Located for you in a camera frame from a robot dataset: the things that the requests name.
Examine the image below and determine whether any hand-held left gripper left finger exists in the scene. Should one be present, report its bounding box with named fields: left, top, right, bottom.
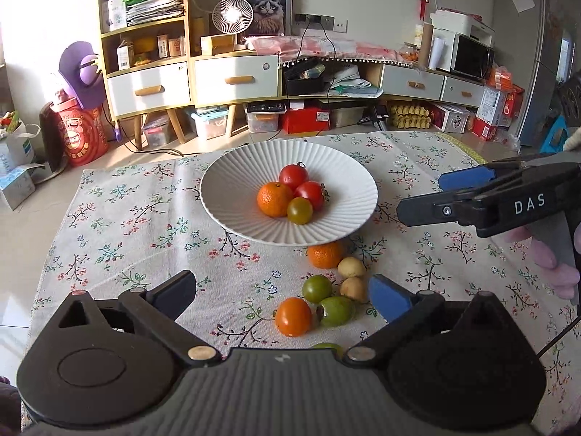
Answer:
left=57, top=271, right=223, bottom=368

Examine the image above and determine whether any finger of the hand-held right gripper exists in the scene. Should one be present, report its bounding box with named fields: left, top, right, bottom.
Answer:
left=397, top=190, right=476, bottom=229
left=438, top=158, right=545, bottom=191

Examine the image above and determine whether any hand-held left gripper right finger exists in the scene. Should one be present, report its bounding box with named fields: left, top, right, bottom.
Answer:
left=344, top=275, right=509, bottom=368

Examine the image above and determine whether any pale yellow longan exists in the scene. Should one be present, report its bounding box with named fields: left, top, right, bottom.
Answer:
left=340, top=277, right=368, bottom=303
left=337, top=257, right=367, bottom=279

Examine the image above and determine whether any green jujube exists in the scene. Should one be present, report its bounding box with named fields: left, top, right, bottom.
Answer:
left=316, top=295, right=356, bottom=328
left=311, top=342, right=346, bottom=357

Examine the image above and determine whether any orange mandarin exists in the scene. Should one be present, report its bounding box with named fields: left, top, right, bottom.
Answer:
left=308, top=240, right=346, bottom=270
left=257, top=181, right=294, bottom=218

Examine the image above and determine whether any orange tomato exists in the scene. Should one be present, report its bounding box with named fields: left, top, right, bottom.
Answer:
left=275, top=297, right=313, bottom=338

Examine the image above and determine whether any white ribbed plate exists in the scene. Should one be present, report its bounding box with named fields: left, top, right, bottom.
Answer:
left=200, top=140, right=379, bottom=247

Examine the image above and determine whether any person's right hand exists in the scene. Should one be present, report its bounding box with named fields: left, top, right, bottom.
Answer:
left=504, top=227, right=575, bottom=301

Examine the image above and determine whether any red and white box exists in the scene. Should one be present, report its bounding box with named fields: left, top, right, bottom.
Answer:
left=431, top=102, right=471, bottom=134

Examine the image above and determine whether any floral tablecloth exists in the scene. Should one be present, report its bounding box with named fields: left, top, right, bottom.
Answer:
left=29, top=131, right=581, bottom=436

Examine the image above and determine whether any green tomato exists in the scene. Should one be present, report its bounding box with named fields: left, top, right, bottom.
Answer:
left=302, top=275, right=334, bottom=304

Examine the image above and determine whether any stack of red boxes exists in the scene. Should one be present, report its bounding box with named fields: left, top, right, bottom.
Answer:
left=472, top=67, right=525, bottom=142

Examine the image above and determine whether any blue stool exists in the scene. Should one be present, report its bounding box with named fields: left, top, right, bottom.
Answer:
left=540, top=116, right=569, bottom=153

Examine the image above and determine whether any yellow egg carton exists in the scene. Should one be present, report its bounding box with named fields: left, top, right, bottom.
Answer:
left=389, top=104, right=432, bottom=129

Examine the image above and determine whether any red tomato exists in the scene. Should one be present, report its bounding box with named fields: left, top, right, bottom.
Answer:
left=279, top=162, right=310, bottom=190
left=294, top=181, right=328, bottom=212

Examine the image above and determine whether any black microwave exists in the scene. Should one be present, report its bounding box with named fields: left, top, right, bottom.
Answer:
left=448, top=34, right=495, bottom=83

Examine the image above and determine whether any silver refrigerator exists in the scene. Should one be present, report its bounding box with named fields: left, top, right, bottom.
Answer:
left=492, top=0, right=564, bottom=147

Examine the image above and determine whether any black speaker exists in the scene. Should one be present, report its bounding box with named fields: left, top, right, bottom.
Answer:
left=556, top=78, right=581, bottom=129

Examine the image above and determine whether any green-brown tomato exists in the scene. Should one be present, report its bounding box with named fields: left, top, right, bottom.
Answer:
left=287, top=197, right=314, bottom=225

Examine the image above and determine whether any cardboard tube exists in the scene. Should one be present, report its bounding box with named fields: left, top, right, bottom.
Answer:
left=419, top=23, right=435, bottom=70

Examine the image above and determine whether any clear plastic storage box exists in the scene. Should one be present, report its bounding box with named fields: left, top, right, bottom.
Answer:
left=245, top=102, right=280, bottom=134
left=142, top=113, right=176, bottom=146
left=191, top=106, right=230, bottom=141

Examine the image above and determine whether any black bag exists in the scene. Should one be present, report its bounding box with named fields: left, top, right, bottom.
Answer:
left=284, top=58, right=328, bottom=97

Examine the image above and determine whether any red gift bucket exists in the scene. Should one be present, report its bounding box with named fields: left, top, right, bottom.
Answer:
left=50, top=99, right=110, bottom=167

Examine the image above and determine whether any blue tissue box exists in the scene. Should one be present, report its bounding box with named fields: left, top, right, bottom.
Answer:
left=0, top=166, right=37, bottom=210

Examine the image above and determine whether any pink patterned cloth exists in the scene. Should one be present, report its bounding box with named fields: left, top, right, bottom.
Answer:
left=249, top=35, right=411, bottom=63

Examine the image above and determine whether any dark board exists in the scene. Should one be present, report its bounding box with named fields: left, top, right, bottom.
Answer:
left=38, top=102, right=69, bottom=174

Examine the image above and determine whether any wooden shelf cabinet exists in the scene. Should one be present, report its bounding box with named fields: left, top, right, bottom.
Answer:
left=97, top=0, right=194, bottom=146

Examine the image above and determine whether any white shopping bag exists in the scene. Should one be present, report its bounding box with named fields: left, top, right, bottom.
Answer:
left=0, top=111, right=41, bottom=174

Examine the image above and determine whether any low wooden drawer cabinet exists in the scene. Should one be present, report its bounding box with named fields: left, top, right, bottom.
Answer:
left=188, top=48, right=488, bottom=138

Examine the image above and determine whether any yellow cardboard box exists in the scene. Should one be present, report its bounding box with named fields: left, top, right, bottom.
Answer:
left=200, top=34, right=237, bottom=56

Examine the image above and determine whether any framed cat picture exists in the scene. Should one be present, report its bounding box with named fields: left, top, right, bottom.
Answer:
left=236, top=0, right=294, bottom=37

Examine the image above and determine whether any white desk fan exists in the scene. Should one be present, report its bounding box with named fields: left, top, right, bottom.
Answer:
left=211, top=0, right=255, bottom=41

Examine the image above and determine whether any stack of papers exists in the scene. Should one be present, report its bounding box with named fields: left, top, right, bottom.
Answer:
left=123, top=0, right=186, bottom=27

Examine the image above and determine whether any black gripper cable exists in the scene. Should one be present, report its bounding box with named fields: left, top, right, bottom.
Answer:
left=536, top=299, right=581, bottom=360

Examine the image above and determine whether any black power cable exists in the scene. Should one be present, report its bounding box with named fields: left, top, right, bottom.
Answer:
left=298, top=18, right=341, bottom=97

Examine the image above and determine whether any wall power outlet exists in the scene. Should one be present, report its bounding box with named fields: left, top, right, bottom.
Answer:
left=293, top=13, right=348, bottom=32

